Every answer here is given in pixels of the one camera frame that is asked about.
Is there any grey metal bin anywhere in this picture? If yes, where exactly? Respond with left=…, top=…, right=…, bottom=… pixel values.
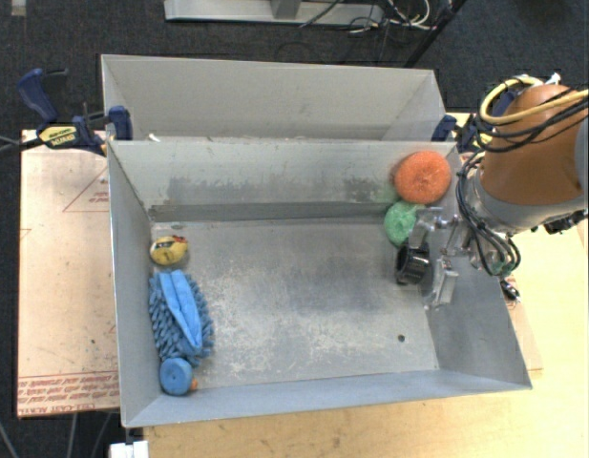
left=100, top=53, right=534, bottom=429

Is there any blue microfibre duster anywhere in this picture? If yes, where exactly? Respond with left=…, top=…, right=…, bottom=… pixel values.
left=147, top=268, right=216, bottom=367

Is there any black cylinder on white bracket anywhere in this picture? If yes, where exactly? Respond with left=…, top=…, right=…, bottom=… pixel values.
left=543, top=210, right=588, bottom=236

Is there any blue round toy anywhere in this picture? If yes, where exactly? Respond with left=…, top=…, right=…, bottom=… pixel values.
left=158, top=356, right=200, bottom=397

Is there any brown cardboard board, red print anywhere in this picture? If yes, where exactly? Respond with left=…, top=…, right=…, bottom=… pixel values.
left=16, top=129, right=544, bottom=420

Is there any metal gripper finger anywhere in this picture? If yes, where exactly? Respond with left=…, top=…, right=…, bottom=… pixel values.
left=425, top=256, right=461, bottom=311
left=410, top=206, right=460, bottom=253

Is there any green round scrubber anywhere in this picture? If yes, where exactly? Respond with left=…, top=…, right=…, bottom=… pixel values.
left=382, top=200, right=427, bottom=249

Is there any black ribbed roller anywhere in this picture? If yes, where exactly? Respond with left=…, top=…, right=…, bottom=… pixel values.
left=395, top=242, right=432, bottom=286

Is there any yellow toy duck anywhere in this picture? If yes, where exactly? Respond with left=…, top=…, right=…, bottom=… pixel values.
left=149, top=234, right=190, bottom=268

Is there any orange round scrubber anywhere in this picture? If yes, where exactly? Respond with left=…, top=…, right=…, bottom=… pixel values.
left=392, top=150, right=453, bottom=206

